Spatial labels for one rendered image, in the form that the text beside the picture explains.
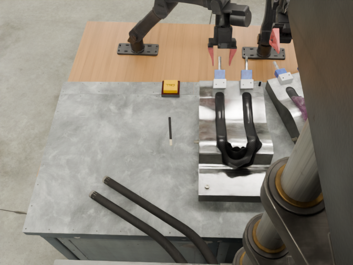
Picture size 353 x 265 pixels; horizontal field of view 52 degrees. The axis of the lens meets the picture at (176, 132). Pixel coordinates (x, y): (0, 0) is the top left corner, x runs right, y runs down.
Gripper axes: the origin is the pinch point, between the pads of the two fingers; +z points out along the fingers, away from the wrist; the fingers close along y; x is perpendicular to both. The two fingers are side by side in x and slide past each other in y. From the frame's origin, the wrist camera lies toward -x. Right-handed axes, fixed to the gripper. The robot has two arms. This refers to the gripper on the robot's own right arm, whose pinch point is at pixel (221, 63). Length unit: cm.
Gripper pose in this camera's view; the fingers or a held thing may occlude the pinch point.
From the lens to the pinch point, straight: 142.8
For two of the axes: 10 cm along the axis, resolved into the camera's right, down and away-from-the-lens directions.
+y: 10.0, 0.1, -0.6
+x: 0.6, -4.6, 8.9
